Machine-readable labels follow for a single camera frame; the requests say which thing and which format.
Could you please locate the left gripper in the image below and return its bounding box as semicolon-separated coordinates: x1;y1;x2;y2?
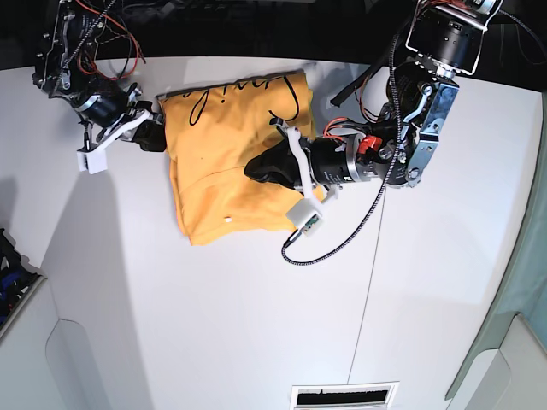
244;117;384;190

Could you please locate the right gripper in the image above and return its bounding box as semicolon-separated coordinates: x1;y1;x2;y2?
74;83;167;153

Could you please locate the yellow t-shirt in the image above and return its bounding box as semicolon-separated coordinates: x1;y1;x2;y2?
160;71;315;245

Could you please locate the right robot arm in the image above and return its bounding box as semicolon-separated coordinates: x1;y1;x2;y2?
32;1;167;154

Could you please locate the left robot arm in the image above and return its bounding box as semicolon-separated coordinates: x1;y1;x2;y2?
244;1;502;192

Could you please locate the black blue clutter pile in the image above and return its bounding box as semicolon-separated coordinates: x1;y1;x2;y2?
0;228;39;325

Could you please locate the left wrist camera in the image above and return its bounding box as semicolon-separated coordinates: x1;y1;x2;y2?
285;197;324;236

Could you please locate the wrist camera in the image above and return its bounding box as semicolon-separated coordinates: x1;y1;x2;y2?
285;197;324;236
76;148;108;174

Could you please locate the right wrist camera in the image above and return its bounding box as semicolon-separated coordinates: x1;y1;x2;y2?
76;148;108;174

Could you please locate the braided right arm cable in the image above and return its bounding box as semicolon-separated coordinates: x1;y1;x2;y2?
59;0;119;73

